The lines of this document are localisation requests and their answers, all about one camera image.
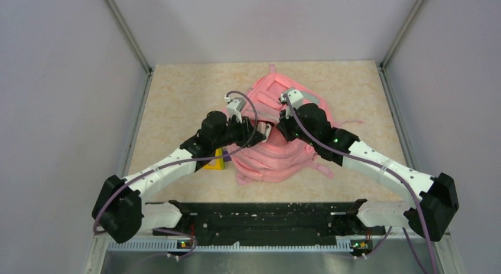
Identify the black base bar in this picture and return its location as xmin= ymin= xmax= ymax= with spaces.
xmin=170 ymin=200 xmax=386 ymax=247

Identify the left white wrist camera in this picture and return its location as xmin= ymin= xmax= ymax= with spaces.
xmin=225 ymin=96 xmax=247 ymax=123

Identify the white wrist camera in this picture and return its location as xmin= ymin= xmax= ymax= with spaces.
xmin=279 ymin=88 xmax=304 ymax=109
xmin=225 ymin=96 xmax=247 ymax=123

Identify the metal frame rail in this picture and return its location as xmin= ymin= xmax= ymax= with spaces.
xmin=103 ymin=0 xmax=154 ymax=176
xmin=378 ymin=0 xmax=429 ymax=168

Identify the yellow triangle ruler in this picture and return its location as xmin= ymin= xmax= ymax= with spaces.
xmin=203 ymin=148 xmax=225 ymax=171

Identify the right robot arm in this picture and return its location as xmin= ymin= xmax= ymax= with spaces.
xmin=277 ymin=103 xmax=459 ymax=242

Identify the metal frame rail left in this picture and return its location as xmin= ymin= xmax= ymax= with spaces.
xmin=103 ymin=0 xmax=154 ymax=176

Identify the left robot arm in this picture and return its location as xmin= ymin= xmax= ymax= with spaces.
xmin=92 ymin=111 xmax=272 ymax=243

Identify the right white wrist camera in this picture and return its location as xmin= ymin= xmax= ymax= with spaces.
xmin=279 ymin=88 xmax=304 ymax=109

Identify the purple cube block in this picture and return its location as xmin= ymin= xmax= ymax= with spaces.
xmin=222 ymin=151 xmax=232 ymax=162

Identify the pink backpack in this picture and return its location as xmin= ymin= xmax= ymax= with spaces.
xmin=226 ymin=64 xmax=344 ymax=185

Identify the metal frame rail right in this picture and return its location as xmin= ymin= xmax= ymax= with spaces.
xmin=378 ymin=0 xmax=429 ymax=168

